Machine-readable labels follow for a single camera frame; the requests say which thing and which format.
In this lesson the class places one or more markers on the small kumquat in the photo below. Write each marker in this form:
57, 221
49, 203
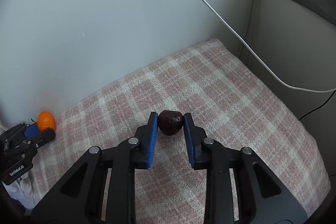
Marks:
45, 121

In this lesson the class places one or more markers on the white gloved left hand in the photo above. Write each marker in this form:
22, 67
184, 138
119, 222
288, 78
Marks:
22, 191

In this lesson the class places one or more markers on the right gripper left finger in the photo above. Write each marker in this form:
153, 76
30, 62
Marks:
100, 186

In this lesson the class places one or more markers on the small dark cherry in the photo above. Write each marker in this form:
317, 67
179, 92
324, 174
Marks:
170, 122

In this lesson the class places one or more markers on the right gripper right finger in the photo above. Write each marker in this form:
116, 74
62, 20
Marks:
240, 187

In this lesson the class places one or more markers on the pink plaid tablecloth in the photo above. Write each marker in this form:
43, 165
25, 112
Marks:
223, 96

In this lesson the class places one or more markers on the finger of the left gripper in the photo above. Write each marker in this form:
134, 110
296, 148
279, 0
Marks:
39, 138
20, 132

